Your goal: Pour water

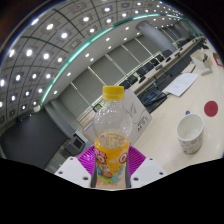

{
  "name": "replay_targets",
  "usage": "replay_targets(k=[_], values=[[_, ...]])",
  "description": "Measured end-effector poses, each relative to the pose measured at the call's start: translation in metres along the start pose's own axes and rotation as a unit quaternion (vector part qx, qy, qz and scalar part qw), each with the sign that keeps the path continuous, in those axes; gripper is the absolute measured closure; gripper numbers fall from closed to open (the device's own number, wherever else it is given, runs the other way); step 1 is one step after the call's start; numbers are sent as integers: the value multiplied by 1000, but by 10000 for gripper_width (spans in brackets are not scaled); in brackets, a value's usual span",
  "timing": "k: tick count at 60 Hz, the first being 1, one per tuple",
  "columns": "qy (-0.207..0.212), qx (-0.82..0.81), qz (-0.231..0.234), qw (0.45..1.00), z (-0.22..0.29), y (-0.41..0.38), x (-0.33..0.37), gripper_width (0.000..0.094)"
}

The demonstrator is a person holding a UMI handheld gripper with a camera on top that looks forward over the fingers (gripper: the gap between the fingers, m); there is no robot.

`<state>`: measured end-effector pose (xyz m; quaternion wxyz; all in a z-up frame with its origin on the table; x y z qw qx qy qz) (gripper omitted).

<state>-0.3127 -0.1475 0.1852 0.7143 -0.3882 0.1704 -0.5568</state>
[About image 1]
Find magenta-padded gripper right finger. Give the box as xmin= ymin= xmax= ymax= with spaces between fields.
xmin=125 ymin=145 xmax=167 ymax=189

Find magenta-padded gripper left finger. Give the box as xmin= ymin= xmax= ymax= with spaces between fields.
xmin=54 ymin=145 xmax=99 ymax=188

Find yellow-capped clear drink bottle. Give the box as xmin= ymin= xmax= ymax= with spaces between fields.
xmin=92 ymin=85 xmax=133 ymax=186

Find grey box monitor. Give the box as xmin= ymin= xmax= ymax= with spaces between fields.
xmin=63 ymin=136 xmax=86 ymax=157

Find white printed mug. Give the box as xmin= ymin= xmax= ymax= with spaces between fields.
xmin=175 ymin=110 xmax=205 ymax=155

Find black bag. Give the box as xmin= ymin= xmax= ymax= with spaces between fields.
xmin=137 ymin=87 xmax=169 ymax=114

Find flat round red coaster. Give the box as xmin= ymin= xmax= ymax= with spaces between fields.
xmin=203 ymin=100 xmax=219 ymax=118

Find white paper sheet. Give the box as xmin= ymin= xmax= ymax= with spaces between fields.
xmin=163 ymin=72 xmax=200 ymax=98

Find row of black office chairs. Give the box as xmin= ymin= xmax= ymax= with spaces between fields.
xmin=118 ymin=33 xmax=201 ymax=89

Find long curved conference desk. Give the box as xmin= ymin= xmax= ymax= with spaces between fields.
xmin=133 ymin=34 xmax=204 ymax=96

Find white remote control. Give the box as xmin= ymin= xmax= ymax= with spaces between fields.
xmin=199 ymin=67 xmax=214 ymax=76

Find small open white box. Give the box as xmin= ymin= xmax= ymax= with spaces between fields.
xmin=190 ymin=49 xmax=212 ymax=70

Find ceiling lights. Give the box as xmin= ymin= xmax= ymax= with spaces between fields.
xmin=0 ymin=0 xmax=188 ymax=118

